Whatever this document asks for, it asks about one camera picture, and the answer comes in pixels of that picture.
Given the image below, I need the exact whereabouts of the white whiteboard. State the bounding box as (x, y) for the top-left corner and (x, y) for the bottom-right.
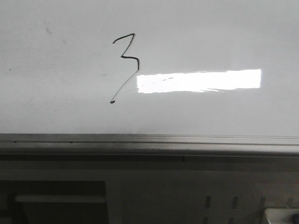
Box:
(0, 0), (299, 136)

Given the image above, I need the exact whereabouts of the white box with blue item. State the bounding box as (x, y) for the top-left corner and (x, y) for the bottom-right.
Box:
(261, 208), (299, 224)

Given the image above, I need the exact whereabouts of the aluminium whiteboard frame tray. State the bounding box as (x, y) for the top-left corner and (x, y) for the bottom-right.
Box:
(0, 133), (299, 160)

